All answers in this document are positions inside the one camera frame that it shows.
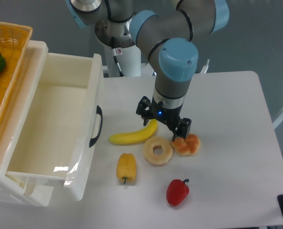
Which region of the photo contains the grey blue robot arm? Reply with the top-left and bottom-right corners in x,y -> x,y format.
66,0 -> 229,139

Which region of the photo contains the black drawer handle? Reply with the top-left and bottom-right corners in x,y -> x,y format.
89,105 -> 103,148

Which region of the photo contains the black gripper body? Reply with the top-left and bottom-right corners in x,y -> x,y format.
149,100 -> 182,128

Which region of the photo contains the red bell pepper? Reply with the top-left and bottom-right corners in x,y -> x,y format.
166,179 -> 190,207

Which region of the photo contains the white plastic drawer cabinet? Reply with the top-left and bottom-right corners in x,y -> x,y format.
0,41 -> 53,206

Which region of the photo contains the golden braided bread roll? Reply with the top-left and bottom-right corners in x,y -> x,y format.
172,134 -> 201,156

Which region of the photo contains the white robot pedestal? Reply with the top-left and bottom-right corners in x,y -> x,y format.
94,14 -> 158,78

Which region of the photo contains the orange plastic basket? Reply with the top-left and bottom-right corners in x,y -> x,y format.
0,21 -> 33,122

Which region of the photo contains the yellow banana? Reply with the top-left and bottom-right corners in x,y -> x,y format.
108,119 -> 158,145

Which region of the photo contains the beige ring donut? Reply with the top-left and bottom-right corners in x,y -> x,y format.
142,136 -> 173,166

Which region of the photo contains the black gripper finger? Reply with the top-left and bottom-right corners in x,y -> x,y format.
136,96 -> 152,126
166,117 -> 192,141

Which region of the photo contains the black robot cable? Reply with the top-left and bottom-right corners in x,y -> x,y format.
110,37 -> 125,77

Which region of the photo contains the yellow bell pepper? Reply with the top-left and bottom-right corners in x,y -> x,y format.
116,153 -> 137,184

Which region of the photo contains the white plastic drawer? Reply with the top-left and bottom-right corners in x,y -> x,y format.
7,53 -> 104,201

